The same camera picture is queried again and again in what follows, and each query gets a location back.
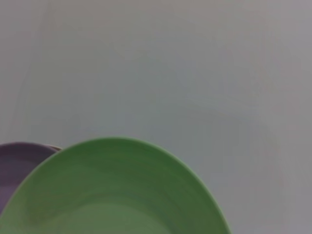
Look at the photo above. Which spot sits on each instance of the light green plate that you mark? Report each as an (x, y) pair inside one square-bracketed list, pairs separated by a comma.
[(109, 190)]

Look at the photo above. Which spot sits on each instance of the lavender plate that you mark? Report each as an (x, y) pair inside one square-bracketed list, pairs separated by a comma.
[(14, 170)]

